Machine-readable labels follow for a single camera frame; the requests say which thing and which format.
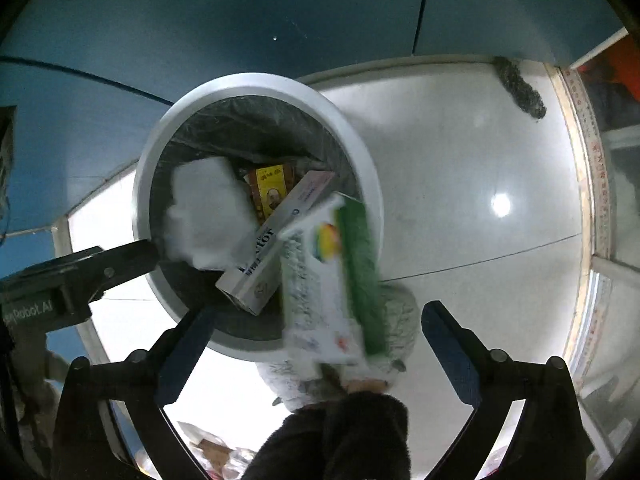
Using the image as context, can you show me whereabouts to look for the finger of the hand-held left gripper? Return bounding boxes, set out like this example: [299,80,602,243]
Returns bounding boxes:
[87,239,162,302]

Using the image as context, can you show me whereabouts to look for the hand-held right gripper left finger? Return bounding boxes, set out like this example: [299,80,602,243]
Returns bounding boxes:
[52,307,218,480]

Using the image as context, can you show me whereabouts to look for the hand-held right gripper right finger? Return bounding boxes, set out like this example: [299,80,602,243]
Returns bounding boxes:
[421,300,589,480]

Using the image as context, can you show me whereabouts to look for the white tissue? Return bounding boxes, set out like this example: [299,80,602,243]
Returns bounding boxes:
[165,156,261,271]

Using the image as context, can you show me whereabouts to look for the green and white carton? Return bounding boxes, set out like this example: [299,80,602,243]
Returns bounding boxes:
[279,191,389,367]

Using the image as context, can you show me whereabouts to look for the white round trash bin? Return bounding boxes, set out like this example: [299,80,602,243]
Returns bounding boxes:
[131,72,386,363]

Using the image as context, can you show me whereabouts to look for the crumpled plastic bags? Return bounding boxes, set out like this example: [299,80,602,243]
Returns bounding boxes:
[175,420,261,480]

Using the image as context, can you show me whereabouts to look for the long white carton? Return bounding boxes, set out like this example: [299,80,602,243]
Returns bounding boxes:
[215,170,337,317]

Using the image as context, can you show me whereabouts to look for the person's leg in black trousers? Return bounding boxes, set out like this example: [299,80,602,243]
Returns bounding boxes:
[240,379,413,480]

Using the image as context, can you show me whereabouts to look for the yellow and red box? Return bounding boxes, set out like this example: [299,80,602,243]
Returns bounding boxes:
[244,164,301,226]

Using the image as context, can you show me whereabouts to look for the grey mop head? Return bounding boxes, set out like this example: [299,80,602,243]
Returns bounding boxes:
[492,56,548,123]

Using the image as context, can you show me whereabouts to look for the orange cloth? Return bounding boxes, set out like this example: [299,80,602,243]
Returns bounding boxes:
[580,35,640,128]

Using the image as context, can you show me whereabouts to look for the pale door frame strip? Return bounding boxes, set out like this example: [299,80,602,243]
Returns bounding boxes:
[547,65,615,401]

